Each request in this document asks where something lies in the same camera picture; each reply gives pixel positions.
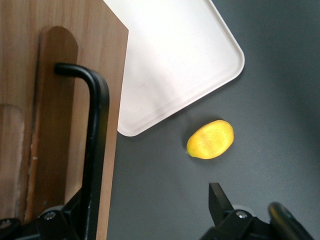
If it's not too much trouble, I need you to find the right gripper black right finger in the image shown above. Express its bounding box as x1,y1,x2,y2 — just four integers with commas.
199,182,273,240

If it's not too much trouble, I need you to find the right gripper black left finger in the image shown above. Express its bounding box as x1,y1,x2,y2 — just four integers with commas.
0,187,85,240

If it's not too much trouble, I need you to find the black metal drawer handle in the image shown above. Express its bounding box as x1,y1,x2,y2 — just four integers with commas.
53,62,111,240

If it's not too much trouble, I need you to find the yellow lemon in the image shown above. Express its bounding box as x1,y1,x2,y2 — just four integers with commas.
185,119,236,161

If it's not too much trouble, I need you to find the white plastic tray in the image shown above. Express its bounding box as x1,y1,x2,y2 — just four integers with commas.
103,0,245,138

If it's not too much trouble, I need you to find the wooden board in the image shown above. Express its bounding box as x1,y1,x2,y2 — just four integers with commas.
0,0,130,240

